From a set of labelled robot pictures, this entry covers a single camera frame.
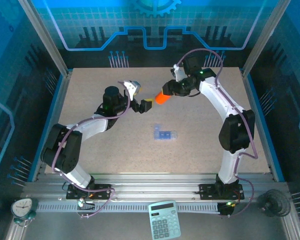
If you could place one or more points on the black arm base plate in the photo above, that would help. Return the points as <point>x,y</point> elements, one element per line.
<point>102,188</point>
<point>206,191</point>

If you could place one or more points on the light blue calculator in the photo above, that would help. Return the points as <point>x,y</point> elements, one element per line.
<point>165,222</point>

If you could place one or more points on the small black controller box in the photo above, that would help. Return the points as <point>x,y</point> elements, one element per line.
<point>225,209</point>
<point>81,203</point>

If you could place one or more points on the aluminium frame post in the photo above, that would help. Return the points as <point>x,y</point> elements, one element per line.
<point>265,35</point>
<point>46,37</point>

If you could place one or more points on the blue table side strip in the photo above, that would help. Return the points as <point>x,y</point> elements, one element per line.
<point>259,112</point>
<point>52,112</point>

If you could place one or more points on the green alarm clock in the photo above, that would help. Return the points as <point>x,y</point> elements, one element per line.
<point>23,207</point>

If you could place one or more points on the aluminium rail beam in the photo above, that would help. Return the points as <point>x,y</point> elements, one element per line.
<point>152,185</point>

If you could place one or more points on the clear blue plastic bag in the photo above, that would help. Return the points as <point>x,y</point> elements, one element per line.
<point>163,135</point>

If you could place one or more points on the small black fan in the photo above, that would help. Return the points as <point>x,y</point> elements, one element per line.
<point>272,203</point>

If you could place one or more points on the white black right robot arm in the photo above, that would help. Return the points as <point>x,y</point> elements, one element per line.
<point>215,95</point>

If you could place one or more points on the orange pill bottle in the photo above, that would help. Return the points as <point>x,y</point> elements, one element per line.
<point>161,98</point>

